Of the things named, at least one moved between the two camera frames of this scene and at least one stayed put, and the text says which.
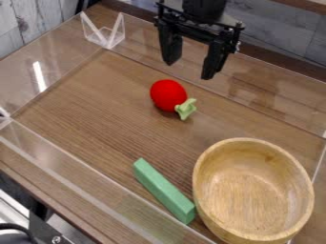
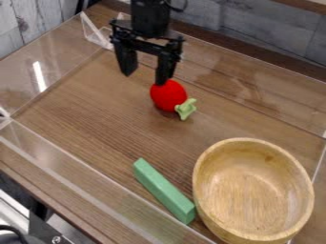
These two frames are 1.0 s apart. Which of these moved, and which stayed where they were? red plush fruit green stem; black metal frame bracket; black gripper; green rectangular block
Moved: black gripper
Stayed: red plush fruit green stem; black metal frame bracket; green rectangular block
